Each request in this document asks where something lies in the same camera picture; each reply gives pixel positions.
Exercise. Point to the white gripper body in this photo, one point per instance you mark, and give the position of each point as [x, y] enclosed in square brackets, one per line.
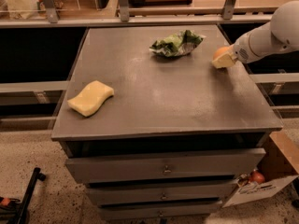
[240, 51]

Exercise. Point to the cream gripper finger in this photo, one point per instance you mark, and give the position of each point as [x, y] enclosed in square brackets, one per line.
[224, 60]

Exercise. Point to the orange fruit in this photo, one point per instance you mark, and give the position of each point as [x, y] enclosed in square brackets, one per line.
[223, 51]

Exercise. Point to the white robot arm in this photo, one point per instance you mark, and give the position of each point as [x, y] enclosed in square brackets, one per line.
[279, 36]

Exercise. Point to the yellow sponge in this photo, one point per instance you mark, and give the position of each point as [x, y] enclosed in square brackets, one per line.
[90, 99]

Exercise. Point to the grey metal railing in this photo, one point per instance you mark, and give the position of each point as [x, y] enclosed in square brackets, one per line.
[75, 13]

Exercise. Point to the green white crumpled bag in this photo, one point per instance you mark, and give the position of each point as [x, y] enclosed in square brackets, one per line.
[177, 45]

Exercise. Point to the grey drawer cabinet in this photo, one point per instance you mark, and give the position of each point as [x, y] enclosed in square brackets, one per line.
[161, 105]

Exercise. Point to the top grey drawer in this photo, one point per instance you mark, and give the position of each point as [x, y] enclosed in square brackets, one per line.
[164, 165]

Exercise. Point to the grey drawer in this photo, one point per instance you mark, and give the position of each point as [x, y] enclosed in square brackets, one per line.
[147, 193]
[159, 210]
[164, 165]

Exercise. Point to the cardboard box on floor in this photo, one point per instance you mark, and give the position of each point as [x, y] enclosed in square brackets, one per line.
[279, 167]

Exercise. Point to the red onion in box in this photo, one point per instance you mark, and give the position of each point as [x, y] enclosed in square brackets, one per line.
[257, 177]

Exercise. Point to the middle grey drawer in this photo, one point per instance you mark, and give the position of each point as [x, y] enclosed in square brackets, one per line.
[147, 193]

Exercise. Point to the bottom grey drawer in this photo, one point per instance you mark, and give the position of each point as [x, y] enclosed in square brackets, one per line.
[159, 210]

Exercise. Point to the black stand on floor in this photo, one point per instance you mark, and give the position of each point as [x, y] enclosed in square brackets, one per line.
[15, 211]

